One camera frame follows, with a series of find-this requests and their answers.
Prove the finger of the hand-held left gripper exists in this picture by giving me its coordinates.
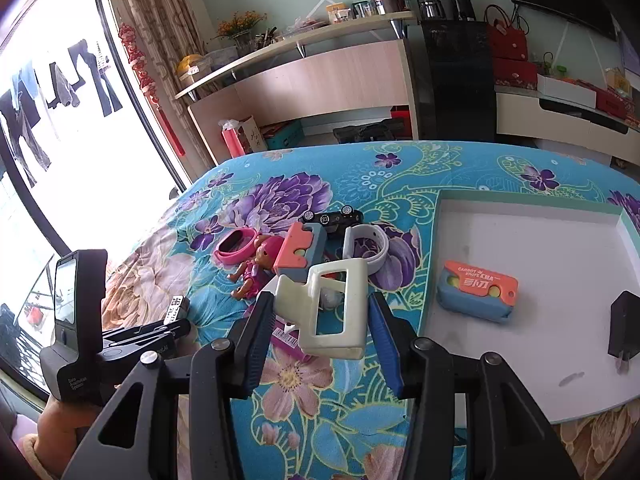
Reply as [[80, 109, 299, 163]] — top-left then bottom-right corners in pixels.
[[102, 319, 192, 343]]

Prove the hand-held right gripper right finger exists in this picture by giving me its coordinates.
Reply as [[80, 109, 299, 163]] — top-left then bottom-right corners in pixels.
[[367, 291, 581, 480]]

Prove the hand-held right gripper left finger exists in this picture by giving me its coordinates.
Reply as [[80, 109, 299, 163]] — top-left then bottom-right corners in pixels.
[[62, 292, 276, 480]]

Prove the purple packet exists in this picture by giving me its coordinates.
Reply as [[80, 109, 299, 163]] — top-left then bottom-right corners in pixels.
[[271, 324, 313, 362]]

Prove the pink-suited toy figure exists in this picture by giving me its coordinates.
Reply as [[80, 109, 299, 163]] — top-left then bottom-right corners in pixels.
[[227, 234, 286, 301]]

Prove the pink wristwatch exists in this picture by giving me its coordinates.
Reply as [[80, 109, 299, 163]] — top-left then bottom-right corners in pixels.
[[214, 227, 261, 264]]

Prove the blue orange labelled toy knife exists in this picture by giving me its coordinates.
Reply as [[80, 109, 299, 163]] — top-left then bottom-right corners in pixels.
[[436, 260, 519, 324]]

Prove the blue orange plain toy knife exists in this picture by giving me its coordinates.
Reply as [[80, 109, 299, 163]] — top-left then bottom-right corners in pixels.
[[272, 222, 328, 286]]

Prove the white shallow tray box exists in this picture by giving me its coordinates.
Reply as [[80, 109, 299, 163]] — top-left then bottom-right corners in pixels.
[[412, 189, 640, 423]]

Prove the black charger plug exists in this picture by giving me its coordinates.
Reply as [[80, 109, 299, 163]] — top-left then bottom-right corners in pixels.
[[606, 290, 640, 373]]

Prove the person's left forearm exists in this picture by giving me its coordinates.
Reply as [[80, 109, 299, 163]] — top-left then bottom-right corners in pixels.
[[12, 432, 51, 480]]

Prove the person's left hand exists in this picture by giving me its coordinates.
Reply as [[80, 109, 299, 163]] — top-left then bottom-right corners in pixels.
[[36, 399, 103, 480]]

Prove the white wristband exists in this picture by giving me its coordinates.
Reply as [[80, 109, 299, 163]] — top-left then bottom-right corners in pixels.
[[342, 223, 391, 276]]

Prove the black toy car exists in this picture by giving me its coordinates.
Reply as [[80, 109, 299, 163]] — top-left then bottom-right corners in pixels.
[[300, 205, 364, 236]]

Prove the floral turquoise bedsheet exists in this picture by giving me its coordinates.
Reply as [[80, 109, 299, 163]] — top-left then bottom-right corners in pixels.
[[102, 140, 640, 480]]

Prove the pink paper bag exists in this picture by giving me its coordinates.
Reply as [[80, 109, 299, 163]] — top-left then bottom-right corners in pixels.
[[218, 115, 268, 158]]

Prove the blue storage box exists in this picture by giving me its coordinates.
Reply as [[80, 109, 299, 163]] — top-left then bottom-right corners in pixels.
[[262, 120, 306, 151]]

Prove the black floor device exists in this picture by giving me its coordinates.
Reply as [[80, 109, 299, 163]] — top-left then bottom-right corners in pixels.
[[332, 120, 406, 145]]

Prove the row of hanging clothes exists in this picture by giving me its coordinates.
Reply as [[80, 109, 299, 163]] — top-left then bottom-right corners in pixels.
[[0, 40, 123, 186]]

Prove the red hanging ornament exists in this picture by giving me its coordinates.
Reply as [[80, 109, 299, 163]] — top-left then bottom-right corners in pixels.
[[117, 22, 186, 158]]

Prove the white television cabinet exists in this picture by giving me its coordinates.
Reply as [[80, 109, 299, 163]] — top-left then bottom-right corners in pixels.
[[494, 85, 640, 166]]

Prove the black water dispenser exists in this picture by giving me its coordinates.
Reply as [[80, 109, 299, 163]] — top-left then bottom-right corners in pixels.
[[411, 0, 498, 143]]

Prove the light wooden desk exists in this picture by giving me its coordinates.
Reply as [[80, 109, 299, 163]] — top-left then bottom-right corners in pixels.
[[174, 10, 418, 168]]

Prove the red gift box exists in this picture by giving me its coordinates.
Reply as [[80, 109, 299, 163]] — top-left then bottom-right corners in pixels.
[[492, 57, 540, 91]]

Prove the yellow flower vase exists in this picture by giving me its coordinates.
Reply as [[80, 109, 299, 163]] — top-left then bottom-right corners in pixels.
[[216, 10, 268, 55]]

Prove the white flat box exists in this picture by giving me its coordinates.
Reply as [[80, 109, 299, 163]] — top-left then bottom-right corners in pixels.
[[537, 74, 598, 109]]

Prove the beige patterned curtain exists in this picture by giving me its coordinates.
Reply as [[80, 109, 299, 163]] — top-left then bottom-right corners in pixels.
[[107, 0, 211, 181]]

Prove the red gift bag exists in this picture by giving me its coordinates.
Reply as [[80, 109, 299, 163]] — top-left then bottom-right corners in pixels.
[[484, 5, 528, 61]]

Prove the red patterned flat box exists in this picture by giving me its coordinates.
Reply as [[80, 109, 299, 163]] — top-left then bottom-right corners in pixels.
[[595, 85, 637, 120]]

